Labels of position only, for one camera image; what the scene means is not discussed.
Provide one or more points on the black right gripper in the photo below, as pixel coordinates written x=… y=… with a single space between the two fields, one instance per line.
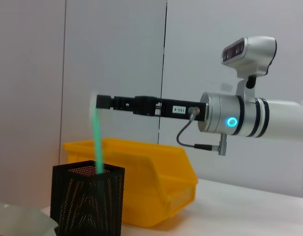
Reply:
x=166 y=108

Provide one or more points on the mint green utility knife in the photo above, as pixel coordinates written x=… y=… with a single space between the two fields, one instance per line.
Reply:
x=98 y=137

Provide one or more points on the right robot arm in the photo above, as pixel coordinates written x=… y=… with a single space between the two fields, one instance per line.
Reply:
x=284 y=118

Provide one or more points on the black mesh pen holder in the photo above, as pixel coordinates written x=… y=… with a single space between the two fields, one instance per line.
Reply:
x=87 y=201

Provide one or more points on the yellow plastic bin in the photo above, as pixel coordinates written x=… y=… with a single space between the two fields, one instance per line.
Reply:
x=154 y=177

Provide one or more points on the pale green wavy glass bowl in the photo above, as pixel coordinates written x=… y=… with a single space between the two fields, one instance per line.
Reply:
x=18 y=218

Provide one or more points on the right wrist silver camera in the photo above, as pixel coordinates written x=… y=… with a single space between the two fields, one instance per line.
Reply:
x=254 y=56

